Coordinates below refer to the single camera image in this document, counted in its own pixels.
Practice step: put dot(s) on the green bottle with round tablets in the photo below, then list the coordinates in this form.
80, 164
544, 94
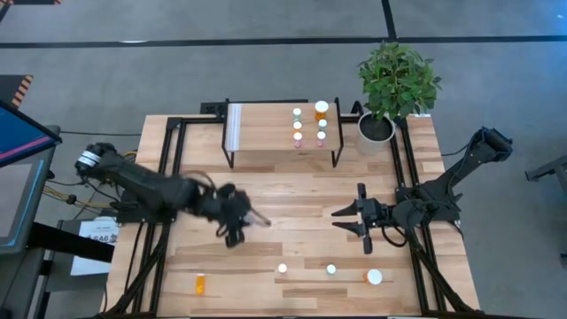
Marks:
297, 112

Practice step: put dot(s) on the black metal mount bracket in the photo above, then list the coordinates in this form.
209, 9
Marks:
357, 108

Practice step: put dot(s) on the green plant in white pot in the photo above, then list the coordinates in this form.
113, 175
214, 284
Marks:
398, 80

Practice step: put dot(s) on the black aluminium table frame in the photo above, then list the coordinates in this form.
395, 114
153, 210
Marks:
170, 142

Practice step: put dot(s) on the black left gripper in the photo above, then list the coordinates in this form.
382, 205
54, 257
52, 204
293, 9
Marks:
230, 208

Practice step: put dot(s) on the small orange pill bottle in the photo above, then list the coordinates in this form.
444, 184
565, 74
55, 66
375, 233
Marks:
297, 125
200, 285

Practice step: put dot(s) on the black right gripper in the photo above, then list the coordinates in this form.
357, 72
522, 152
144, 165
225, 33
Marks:
374, 212

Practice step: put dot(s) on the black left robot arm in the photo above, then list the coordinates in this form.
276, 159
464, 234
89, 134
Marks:
150, 190

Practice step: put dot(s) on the wooden shelf black metal legs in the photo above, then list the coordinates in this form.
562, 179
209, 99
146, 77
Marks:
266, 133

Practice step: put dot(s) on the black cart beam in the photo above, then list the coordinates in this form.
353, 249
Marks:
71, 243

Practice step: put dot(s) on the orange bottle with oval tablet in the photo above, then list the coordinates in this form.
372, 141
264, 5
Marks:
282, 268

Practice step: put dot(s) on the green bottle with red pills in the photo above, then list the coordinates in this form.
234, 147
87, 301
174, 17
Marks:
323, 123

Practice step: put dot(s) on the hazard striped floor mat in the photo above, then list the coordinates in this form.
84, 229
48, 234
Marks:
11, 88
26, 2

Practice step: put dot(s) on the large orange pill bottle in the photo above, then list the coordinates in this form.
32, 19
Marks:
321, 106

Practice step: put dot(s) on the grey equipment cart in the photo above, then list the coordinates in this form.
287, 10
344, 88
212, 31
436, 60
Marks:
17, 199

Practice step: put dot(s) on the grey chair base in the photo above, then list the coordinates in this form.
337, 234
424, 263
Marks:
549, 168

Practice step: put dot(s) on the white paper sheet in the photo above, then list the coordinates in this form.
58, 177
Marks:
90, 266

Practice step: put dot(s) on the green pill bottle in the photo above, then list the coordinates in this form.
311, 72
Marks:
330, 269

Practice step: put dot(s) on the wide orange capsule bottle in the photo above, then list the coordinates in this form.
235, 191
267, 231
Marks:
374, 277

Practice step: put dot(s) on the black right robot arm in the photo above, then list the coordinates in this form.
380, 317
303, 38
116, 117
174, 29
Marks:
443, 186

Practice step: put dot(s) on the blue screen computer monitor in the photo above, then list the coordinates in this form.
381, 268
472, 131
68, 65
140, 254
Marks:
17, 137

